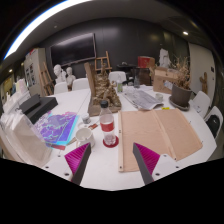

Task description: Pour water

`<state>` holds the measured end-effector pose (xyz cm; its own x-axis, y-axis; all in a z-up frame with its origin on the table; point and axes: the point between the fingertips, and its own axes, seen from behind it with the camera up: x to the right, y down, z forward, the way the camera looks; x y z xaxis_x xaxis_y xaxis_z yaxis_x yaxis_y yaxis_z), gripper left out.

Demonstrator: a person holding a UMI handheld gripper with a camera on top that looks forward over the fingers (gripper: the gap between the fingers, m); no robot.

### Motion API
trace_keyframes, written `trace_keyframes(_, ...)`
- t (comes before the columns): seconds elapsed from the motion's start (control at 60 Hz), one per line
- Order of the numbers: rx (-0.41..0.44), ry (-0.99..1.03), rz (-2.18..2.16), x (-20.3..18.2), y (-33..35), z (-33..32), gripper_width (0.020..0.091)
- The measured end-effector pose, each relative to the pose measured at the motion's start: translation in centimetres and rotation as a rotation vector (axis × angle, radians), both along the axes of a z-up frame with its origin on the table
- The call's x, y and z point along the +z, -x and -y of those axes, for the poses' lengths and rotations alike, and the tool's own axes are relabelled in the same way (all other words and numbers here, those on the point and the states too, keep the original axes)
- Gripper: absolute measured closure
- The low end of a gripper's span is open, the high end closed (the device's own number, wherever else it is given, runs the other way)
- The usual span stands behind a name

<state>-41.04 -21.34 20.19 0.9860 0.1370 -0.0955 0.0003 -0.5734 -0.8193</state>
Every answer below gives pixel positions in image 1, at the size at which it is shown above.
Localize large black box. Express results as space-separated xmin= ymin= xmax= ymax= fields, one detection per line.
xmin=26 ymin=96 xmax=59 ymax=125

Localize small black box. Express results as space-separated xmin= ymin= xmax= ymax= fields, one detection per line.
xmin=18 ymin=93 xmax=42 ymax=114

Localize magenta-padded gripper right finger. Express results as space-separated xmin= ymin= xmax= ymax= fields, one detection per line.
xmin=132 ymin=142 xmax=183 ymax=185

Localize long ceiling light strip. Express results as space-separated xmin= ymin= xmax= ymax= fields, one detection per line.
xmin=3 ymin=0 xmax=94 ymax=61

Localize flat round red coaster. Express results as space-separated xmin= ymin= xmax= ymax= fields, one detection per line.
xmin=102 ymin=134 xmax=120 ymax=149

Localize white canvas on wooden frame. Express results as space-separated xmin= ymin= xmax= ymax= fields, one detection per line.
xmin=0 ymin=111 xmax=54 ymax=168

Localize small wooden easel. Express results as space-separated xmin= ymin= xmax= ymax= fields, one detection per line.
xmin=94 ymin=50 xmax=113 ymax=74

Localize white chair with black bag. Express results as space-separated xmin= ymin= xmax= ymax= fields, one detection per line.
xmin=203 ymin=105 xmax=224 ymax=139

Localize purple iridescent painting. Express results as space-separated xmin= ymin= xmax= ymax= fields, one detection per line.
xmin=33 ymin=111 xmax=80 ymax=151

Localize clear bottle with red label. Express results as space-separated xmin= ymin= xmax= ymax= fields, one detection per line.
xmin=99 ymin=99 xmax=117 ymax=146

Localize red box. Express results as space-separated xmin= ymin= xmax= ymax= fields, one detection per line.
xmin=137 ymin=55 xmax=156 ymax=69

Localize small white plaster bust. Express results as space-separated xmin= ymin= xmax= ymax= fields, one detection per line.
xmin=65 ymin=66 xmax=77 ymax=87

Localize white plastic chair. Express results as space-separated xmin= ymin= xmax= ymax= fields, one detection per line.
xmin=72 ymin=77 xmax=90 ymax=92
xmin=109 ymin=70 xmax=128 ymax=84
xmin=53 ymin=81 xmax=69 ymax=95
xmin=191 ymin=90 xmax=211 ymax=118

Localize white plaster models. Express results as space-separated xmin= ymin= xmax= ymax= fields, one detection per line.
xmin=1 ymin=78 xmax=31 ymax=113

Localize green spray bottle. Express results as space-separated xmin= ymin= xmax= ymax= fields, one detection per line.
xmin=116 ymin=75 xmax=124 ymax=93

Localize large white plaster bust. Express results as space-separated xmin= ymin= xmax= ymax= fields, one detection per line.
xmin=53 ymin=64 xmax=67 ymax=84

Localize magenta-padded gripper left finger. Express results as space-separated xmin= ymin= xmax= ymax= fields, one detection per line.
xmin=41 ymin=142 xmax=92 ymax=186

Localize dark wall screen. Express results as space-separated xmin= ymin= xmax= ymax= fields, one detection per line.
xmin=49 ymin=32 xmax=98 ymax=67

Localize tan wooden drawing board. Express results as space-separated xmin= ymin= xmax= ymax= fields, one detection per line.
xmin=117 ymin=108 xmax=204 ymax=173

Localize wooden wall figure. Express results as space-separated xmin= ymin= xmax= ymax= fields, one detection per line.
xmin=199 ymin=71 xmax=209 ymax=94

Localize folded newspaper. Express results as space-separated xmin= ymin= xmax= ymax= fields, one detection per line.
xmin=122 ymin=88 xmax=164 ymax=111

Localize white cabinet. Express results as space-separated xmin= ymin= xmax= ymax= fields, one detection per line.
xmin=23 ymin=47 xmax=48 ymax=98

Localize brown carved wooden sculpture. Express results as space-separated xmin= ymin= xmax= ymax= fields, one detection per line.
xmin=83 ymin=61 xmax=123 ymax=118

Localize dried plant in grey pot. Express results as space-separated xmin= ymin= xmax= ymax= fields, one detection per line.
xmin=168 ymin=56 xmax=194 ymax=112

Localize white plaster statue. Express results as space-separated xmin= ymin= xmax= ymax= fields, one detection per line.
xmin=158 ymin=48 xmax=172 ymax=69

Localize white ceramic mug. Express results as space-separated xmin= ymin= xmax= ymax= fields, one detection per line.
xmin=75 ymin=127 xmax=96 ymax=149

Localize tall wooden easel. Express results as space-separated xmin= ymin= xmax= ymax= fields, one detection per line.
xmin=38 ymin=61 xmax=54 ymax=97

